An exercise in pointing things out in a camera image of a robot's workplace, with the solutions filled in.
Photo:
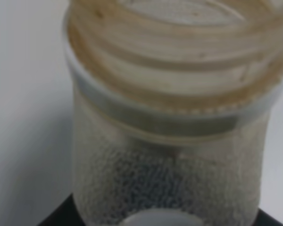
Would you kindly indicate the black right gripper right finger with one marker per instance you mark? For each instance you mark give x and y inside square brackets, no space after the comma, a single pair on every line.
[264,219]

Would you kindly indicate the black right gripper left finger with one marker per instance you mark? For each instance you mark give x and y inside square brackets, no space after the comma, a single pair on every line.
[65,215]

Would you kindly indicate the clear plastic drink bottle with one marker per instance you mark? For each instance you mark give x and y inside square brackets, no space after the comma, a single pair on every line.
[172,99]

